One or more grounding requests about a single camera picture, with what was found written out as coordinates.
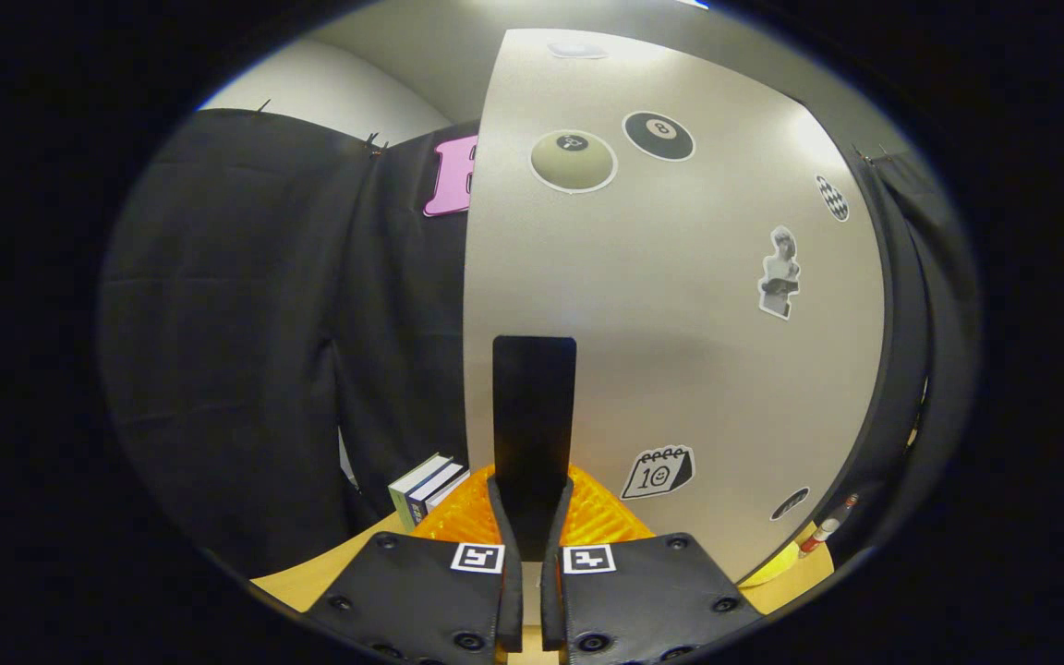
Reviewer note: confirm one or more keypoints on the green spine book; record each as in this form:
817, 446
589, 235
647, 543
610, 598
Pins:
400, 503

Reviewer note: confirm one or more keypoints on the yellow object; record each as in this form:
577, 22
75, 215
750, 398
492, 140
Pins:
777, 568

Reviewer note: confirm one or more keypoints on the beige shoe cabinet door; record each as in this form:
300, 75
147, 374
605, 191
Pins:
680, 369

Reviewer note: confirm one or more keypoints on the black backdrop cloth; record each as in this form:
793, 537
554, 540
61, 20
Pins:
236, 323

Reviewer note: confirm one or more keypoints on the blue spine book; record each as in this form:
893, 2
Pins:
417, 510

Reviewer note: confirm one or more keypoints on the red cap bottle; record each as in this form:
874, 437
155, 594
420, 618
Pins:
826, 528

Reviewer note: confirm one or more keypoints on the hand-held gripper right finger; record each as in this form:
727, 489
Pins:
550, 600

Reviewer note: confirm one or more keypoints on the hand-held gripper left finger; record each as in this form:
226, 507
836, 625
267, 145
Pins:
513, 600

